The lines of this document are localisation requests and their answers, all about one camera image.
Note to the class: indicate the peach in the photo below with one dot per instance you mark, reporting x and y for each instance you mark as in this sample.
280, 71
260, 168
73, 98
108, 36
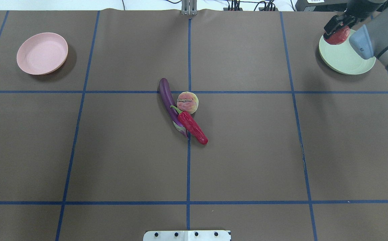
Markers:
188, 101

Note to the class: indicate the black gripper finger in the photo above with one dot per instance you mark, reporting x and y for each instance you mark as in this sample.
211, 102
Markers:
336, 23

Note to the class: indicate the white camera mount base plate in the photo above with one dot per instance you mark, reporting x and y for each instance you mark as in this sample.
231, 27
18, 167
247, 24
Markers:
188, 235

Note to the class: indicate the red chili pepper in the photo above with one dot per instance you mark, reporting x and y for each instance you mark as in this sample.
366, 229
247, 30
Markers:
191, 125

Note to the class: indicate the red pomegranate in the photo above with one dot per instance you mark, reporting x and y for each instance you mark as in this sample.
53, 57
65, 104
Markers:
338, 37

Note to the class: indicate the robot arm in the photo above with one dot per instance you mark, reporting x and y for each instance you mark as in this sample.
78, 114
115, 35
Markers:
364, 24

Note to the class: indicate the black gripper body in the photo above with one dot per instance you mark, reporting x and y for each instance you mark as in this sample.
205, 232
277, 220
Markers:
358, 8

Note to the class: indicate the black power strip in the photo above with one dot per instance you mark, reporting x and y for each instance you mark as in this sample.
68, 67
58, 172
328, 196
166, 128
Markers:
257, 9

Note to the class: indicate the purple eggplant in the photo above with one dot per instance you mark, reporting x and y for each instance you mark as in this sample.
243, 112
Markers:
168, 101

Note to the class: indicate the aluminium frame post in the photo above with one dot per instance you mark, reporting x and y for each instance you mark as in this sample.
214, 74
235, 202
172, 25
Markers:
189, 7

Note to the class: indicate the green plate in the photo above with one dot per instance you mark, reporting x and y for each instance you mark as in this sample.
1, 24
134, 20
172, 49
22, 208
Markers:
342, 57

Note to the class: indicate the pink plate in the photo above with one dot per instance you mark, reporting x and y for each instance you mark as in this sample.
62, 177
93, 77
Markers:
42, 53

